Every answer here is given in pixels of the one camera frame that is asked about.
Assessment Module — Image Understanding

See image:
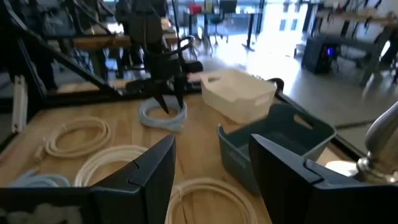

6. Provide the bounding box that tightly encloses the teal office chair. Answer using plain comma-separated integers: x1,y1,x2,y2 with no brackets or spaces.
206,0,230,44

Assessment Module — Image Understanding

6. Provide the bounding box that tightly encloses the black-legged background table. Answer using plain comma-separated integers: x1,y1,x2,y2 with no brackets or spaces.
183,0,265,52

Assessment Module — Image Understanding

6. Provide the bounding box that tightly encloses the dark teal plastic bin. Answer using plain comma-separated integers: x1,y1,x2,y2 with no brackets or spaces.
216,104,337,195

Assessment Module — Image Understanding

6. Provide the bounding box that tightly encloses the black computer tower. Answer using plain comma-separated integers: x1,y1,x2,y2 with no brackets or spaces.
301,35,338,75

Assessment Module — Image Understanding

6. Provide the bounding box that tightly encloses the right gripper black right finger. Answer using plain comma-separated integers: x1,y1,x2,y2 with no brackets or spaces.
248,133,398,224

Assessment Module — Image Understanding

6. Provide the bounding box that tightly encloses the light blue cable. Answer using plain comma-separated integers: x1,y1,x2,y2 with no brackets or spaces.
7,169,72,188
139,95,188,132

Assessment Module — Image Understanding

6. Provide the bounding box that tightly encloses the black table clamp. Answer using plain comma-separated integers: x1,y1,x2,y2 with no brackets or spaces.
267,77,285,94

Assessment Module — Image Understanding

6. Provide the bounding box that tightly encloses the white plastic strip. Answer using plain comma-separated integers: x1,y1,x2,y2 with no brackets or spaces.
11,74,28,133

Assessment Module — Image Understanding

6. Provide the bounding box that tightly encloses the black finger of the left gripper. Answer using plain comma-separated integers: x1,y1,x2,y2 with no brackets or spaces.
173,72,188,110
151,90,170,115

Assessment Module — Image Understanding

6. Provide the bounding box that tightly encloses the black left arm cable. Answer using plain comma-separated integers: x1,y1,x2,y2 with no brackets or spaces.
146,35,196,59

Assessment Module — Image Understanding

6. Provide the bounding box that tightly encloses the beige cable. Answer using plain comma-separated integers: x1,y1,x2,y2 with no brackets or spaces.
164,177,258,224
32,116,112,162

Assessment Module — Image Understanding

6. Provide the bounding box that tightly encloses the white plastic bin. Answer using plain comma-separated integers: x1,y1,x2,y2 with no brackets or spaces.
200,68,277,125

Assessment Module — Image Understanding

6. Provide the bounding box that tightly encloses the wooden workbench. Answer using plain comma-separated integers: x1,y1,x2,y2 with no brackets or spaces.
313,6,398,88

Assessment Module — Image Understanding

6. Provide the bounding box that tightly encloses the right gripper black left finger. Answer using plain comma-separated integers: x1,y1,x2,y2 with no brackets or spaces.
0,134,177,224

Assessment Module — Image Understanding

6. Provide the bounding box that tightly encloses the white cable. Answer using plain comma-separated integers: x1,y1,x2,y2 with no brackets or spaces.
73,144,150,187

